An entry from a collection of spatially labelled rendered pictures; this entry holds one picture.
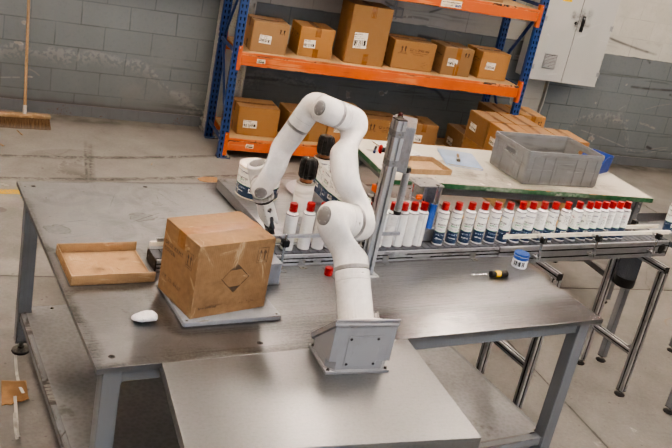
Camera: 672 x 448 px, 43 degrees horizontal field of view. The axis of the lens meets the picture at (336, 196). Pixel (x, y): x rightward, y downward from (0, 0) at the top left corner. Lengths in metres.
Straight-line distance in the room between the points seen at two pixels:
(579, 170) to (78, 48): 4.30
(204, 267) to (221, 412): 0.54
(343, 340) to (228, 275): 0.46
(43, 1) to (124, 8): 0.65
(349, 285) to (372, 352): 0.23
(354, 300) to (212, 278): 0.48
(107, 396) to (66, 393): 0.88
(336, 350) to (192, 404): 0.51
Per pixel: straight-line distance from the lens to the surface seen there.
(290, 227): 3.43
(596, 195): 5.65
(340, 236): 2.85
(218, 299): 2.95
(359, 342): 2.78
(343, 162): 2.96
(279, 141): 3.21
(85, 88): 7.77
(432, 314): 3.35
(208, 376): 2.69
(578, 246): 4.40
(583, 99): 9.58
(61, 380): 3.71
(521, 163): 5.41
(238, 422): 2.52
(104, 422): 2.83
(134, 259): 3.33
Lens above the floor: 2.28
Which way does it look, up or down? 20 degrees down
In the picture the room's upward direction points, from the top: 12 degrees clockwise
